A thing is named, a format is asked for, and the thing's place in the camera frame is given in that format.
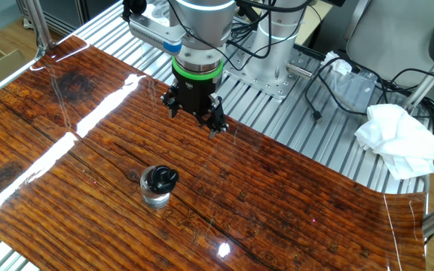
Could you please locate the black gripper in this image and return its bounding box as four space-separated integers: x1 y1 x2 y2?
160 71 230 140

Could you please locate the black knobbed jar lid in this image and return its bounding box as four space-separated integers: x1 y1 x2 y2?
147 164 180 195

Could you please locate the clear glass jar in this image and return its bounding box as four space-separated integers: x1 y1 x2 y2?
139 165 172 210

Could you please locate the silver round connector plug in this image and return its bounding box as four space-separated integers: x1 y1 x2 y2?
287 62 314 79

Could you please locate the wood grain table mat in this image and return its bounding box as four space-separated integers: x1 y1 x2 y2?
0 35 428 271

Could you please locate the small white tissue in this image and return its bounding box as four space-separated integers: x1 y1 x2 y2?
320 50 353 76

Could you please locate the clear plastic bag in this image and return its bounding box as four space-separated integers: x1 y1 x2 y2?
328 69 378 114

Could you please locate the crumpled white cloth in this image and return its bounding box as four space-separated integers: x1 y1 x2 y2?
353 103 434 181

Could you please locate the grey office chair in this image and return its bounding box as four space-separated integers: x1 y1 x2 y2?
344 0 434 87

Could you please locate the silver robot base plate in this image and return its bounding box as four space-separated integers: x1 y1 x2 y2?
222 41 316 101

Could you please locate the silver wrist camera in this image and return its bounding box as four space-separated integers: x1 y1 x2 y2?
128 14 185 56

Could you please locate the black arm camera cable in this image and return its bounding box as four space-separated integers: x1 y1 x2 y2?
121 0 312 72

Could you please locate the black usb cable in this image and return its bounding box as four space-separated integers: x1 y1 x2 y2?
304 56 368 124

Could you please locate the aluminium frame rail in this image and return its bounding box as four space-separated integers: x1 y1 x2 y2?
0 45 47 106

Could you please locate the black cable bundle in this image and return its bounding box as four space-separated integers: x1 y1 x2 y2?
374 67 434 136

